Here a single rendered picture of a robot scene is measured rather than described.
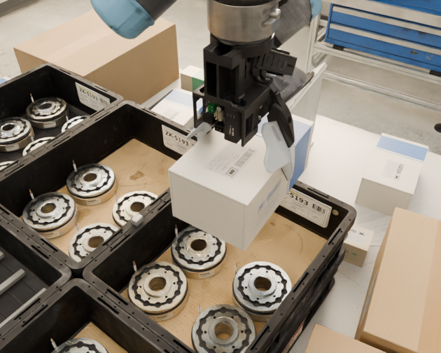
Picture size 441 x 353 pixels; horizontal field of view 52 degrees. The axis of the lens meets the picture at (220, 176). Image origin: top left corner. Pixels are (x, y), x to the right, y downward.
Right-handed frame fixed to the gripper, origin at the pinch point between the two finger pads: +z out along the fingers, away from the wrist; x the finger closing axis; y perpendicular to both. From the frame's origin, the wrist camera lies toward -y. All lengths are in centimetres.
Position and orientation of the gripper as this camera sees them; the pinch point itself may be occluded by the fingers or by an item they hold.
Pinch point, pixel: (245, 158)
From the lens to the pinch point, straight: 64.6
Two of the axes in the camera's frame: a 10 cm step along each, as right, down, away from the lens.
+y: -5.3, 5.8, -6.1
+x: 8.5, 3.6, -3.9
